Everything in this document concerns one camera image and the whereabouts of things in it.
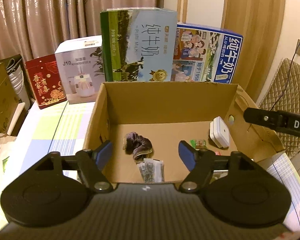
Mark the stack of white buckets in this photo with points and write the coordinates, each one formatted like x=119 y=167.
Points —
x=17 y=82

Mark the beige curtains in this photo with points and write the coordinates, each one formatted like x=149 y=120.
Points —
x=65 y=12

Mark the clear sachet packet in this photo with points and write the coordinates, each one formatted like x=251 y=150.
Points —
x=151 y=170

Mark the red snack packet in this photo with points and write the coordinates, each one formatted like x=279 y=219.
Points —
x=217 y=153

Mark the white humidifier box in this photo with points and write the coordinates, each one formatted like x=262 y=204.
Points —
x=77 y=72

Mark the white power adapter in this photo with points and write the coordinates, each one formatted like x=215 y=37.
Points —
x=220 y=132

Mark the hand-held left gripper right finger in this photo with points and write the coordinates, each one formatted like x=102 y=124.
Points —
x=187 y=156

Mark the brown velvet scrunchie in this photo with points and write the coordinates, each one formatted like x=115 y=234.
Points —
x=138 y=143

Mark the green milk carton box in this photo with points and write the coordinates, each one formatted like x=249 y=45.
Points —
x=140 y=45

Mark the checkered tablecloth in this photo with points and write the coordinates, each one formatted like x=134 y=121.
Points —
x=55 y=130

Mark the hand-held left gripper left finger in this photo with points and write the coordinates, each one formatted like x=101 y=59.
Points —
x=103 y=155

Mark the printed brown cardboard carton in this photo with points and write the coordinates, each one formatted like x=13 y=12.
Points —
x=2 y=100

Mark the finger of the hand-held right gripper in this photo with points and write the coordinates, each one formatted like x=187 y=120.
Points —
x=262 y=118

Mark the wooden sticks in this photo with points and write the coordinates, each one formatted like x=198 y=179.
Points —
x=183 y=5

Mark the blue milk carton box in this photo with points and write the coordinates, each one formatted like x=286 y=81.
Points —
x=210 y=55

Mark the chair with quilted cover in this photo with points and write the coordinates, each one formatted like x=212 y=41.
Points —
x=287 y=90

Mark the brown cardboard box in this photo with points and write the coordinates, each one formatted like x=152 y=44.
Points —
x=165 y=105

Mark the green candy wrapper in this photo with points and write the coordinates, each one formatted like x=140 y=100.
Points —
x=198 y=143

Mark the red gift box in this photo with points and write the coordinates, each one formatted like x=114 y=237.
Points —
x=46 y=82

